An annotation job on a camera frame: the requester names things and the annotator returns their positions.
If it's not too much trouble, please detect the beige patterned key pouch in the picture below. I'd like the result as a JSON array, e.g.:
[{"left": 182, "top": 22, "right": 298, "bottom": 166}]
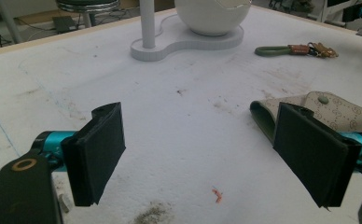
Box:
[{"left": 249, "top": 91, "right": 362, "bottom": 146}]

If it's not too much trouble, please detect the green strap keychain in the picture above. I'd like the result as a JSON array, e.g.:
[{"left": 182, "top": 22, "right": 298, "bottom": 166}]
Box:
[{"left": 254, "top": 41, "right": 340, "bottom": 59}]

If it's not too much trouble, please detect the grey metal stand leg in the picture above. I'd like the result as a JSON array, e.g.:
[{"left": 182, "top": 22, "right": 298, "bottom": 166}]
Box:
[{"left": 0, "top": 0, "right": 23, "bottom": 45}]

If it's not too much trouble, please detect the white stand with pole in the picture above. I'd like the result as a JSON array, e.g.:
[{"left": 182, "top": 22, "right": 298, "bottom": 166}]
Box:
[{"left": 130, "top": 0, "right": 244, "bottom": 63}]

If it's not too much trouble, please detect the white round bowl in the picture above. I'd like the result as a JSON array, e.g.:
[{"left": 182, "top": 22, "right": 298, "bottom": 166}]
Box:
[{"left": 174, "top": 0, "right": 252, "bottom": 36}]

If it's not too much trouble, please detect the dark flat box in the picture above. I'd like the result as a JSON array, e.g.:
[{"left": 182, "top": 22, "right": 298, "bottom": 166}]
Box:
[{"left": 51, "top": 16, "right": 77, "bottom": 34}]

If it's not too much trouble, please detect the small orange scrap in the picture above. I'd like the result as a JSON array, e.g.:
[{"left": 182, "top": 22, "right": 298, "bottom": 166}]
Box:
[{"left": 211, "top": 187, "right": 224, "bottom": 204}]

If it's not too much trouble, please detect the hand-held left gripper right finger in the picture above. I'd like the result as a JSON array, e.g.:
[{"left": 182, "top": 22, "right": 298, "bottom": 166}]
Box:
[{"left": 272, "top": 102, "right": 362, "bottom": 209}]

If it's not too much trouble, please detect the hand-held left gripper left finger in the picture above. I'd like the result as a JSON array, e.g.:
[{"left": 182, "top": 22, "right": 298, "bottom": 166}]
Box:
[{"left": 33, "top": 102, "right": 127, "bottom": 207}]

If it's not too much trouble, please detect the white furniture frame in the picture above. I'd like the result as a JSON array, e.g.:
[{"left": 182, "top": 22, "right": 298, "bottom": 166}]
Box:
[{"left": 306, "top": 0, "right": 346, "bottom": 26}]

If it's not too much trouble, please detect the chrome round stool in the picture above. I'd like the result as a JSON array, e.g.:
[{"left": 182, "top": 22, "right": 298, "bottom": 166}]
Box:
[{"left": 55, "top": 0, "right": 121, "bottom": 29}]

